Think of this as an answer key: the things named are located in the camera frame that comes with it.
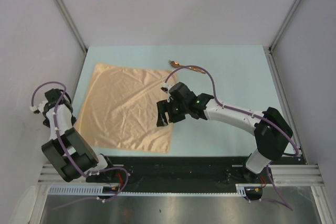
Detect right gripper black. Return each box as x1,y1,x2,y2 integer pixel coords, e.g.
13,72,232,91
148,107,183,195
157,98,188,127

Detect peach satin napkin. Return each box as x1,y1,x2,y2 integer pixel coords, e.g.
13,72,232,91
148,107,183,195
76,63,173,154

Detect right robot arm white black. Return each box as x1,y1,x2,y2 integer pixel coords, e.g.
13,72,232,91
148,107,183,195
156,82,293,183

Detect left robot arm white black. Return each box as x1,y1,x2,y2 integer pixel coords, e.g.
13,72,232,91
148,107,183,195
32,89,116,182

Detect copper spoon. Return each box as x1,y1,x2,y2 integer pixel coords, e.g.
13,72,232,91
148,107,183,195
169,60,182,68

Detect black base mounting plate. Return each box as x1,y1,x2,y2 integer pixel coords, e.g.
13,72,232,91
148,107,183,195
86,155,307,190

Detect aluminium frame rail right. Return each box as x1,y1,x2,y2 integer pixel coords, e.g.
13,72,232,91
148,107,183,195
264,47,303,156

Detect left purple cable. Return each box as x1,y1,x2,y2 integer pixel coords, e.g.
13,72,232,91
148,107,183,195
30,80,131,209

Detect purple cable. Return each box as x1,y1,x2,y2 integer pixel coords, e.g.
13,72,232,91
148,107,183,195
30,80,131,209
163,65,300,211

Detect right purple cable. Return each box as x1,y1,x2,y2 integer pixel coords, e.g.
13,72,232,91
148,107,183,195
163,65,300,211

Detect aluminium cross rail front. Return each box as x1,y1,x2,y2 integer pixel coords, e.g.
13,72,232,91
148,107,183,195
38,164,324,186

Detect aluminium frame post left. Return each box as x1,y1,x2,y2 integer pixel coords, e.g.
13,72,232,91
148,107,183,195
53,0,88,55

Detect aluminium frame post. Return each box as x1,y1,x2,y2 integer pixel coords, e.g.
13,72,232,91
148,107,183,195
53,0,88,55
268,0,303,52

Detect aluminium frame post right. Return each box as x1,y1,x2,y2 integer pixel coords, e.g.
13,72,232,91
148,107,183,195
268,0,303,52

